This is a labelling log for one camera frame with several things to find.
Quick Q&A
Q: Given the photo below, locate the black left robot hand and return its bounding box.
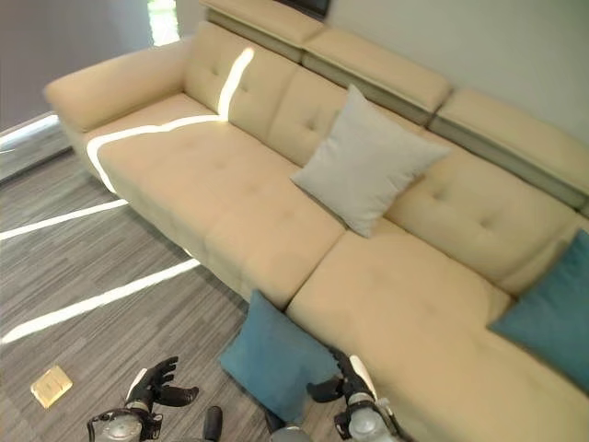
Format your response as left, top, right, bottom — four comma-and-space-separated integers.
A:
124, 355, 201, 408

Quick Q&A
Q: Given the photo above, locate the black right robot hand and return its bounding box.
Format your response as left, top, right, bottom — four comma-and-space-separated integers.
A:
306, 347, 379, 405

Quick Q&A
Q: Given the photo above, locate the beige leather sofa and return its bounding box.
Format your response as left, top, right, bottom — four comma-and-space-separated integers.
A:
44, 0, 589, 442

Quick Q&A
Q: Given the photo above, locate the dark robot foot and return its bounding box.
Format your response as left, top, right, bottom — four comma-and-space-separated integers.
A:
205, 405, 224, 442

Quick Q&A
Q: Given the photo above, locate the silver robot leg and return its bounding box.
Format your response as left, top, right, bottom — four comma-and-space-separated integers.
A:
269, 425, 309, 442

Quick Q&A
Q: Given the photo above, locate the teal square cushion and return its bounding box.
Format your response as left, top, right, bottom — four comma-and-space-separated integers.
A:
218, 288, 341, 425
487, 228, 589, 382

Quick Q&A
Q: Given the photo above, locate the brass floor socket plate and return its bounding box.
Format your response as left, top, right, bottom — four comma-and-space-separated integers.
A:
29, 365, 75, 409

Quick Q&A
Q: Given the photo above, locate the light grey square cushion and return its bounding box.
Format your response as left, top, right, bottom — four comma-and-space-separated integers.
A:
290, 83, 453, 238

